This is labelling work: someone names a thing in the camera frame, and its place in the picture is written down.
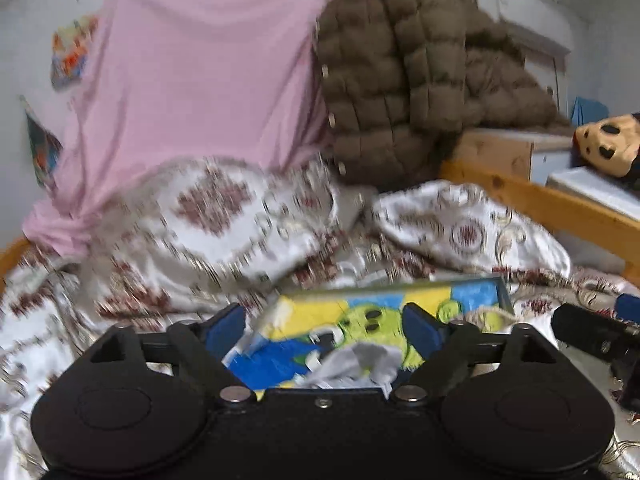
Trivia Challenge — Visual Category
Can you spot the plywood box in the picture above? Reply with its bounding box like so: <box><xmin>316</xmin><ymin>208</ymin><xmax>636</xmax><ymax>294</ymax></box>
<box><xmin>457</xmin><ymin>127</ymin><xmax>576</xmax><ymax>182</ymax></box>

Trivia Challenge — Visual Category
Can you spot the brown puffer jacket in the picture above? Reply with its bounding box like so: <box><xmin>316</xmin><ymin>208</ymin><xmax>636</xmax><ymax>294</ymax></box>
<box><xmin>312</xmin><ymin>0</ymin><xmax>571</xmax><ymax>188</ymax></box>

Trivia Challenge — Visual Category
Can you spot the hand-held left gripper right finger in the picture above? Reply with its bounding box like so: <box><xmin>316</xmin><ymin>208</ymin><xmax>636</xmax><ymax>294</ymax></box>
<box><xmin>390</xmin><ymin>302</ymin><xmax>558</xmax><ymax>403</ymax></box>

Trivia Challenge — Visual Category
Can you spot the square cartoon poster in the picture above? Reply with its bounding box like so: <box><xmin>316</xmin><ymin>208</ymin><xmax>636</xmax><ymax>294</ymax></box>
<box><xmin>50</xmin><ymin>15</ymin><xmax>99</xmax><ymax>92</ymax></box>

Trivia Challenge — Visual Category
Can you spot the cartoon printed box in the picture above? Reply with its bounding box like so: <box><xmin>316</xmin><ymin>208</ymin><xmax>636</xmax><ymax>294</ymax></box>
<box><xmin>222</xmin><ymin>275</ymin><xmax>516</xmax><ymax>401</ymax></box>

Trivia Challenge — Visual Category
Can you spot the white air conditioner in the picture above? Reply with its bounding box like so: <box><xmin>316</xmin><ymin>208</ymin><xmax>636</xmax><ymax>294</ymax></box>
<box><xmin>502</xmin><ymin>20</ymin><xmax>572</xmax><ymax>64</ymax></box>

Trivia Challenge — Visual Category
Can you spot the blue wall panel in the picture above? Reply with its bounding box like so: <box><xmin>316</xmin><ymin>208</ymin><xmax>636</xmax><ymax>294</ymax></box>
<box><xmin>572</xmin><ymin>97</ymin><xmax>609</xmax><ymax>128</ymax></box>

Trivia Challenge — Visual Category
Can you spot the white cabinet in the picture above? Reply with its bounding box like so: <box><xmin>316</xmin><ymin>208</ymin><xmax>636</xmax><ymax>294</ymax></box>
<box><xmin>530</xmin><ymin>147</ymin><xmax>640</xmax><ymax>222</ymax></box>

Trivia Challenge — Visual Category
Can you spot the hanging cartoon scroll poster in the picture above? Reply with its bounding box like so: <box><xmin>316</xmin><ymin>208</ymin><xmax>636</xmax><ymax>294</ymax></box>
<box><xmin>20</xmin><ymin>96</ymin><xmax>64</xmax><ymax>191</ymax></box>

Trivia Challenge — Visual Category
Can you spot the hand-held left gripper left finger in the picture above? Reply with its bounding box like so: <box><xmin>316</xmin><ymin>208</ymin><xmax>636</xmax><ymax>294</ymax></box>
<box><xmin>90</xmin><ymin>302</ymin><xmax>254</xmax><ymax>404</ymax></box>

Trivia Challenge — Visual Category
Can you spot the plush toy face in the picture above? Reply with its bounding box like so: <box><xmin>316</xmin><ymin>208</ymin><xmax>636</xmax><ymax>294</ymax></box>
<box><xmin>572</xmin><ymin>112</ymin><xmax>640</xmax><ymax>181</ymax></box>

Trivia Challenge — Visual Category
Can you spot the pink hanging sheet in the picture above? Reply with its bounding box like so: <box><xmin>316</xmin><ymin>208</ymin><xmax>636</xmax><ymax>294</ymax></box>
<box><xmin>22</xmin><ymin>0</ymin><xmax>371</xmax><ymax>261</ymax></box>

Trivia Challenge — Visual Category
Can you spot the grey white cloth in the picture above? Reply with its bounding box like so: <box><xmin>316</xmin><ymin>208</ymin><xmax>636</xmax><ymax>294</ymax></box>
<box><xmin>300</xmin><ymin>342</ymin><xmax>408</xmax><ymax>401</ymax></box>

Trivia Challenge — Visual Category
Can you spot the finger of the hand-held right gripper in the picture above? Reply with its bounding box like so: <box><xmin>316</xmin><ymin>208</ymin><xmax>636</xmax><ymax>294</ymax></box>
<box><xmin>616</xmin><ymin>292</ymin><xmax>640</xmax><ymax>322</ymax></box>
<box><xmin>551</xmin><ymin>302</ymin><xmax>640</xmax><ymax>362</ymax></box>

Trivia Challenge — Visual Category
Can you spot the floral satin blanket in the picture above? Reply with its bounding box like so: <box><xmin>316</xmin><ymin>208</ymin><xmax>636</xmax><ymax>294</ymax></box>
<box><xmin>0</xmin><ymin>157</ymin><xmax>640</xmax><ymax>480</ymax></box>

